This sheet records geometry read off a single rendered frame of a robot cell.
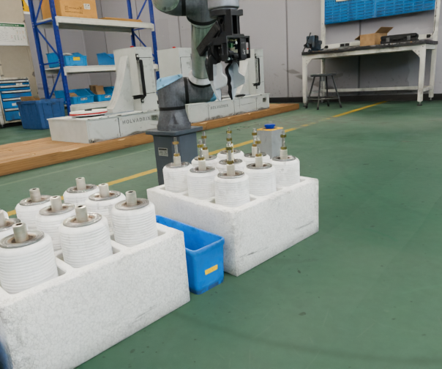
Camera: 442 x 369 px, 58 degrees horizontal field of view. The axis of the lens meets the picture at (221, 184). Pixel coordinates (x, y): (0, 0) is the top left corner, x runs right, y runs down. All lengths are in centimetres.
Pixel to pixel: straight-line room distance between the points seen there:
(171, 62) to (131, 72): 54
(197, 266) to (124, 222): 22
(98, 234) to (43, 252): 11
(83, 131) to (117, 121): 30
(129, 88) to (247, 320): 297
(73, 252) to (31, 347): 18
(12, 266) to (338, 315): 65
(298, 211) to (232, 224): 28
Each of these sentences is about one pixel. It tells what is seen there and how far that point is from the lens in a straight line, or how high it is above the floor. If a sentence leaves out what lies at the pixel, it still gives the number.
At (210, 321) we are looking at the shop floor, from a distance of 91.
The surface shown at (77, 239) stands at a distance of 81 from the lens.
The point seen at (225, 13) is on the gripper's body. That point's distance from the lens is 101.
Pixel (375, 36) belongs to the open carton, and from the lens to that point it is 589.
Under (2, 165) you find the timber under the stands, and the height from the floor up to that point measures 7.
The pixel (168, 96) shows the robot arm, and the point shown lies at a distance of 173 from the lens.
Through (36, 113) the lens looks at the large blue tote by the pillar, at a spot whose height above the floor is 21.
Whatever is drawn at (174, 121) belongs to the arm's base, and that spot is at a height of 34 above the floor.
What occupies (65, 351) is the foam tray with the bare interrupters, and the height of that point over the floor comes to 5.
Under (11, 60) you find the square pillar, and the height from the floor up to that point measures 98.
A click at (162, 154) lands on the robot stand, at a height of 20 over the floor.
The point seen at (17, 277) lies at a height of 20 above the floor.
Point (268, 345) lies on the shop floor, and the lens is 84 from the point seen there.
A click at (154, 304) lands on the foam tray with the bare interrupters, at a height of 4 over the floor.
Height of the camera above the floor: 51
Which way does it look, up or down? 15 degrees down
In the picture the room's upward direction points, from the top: 4 degrees counter-clockwise
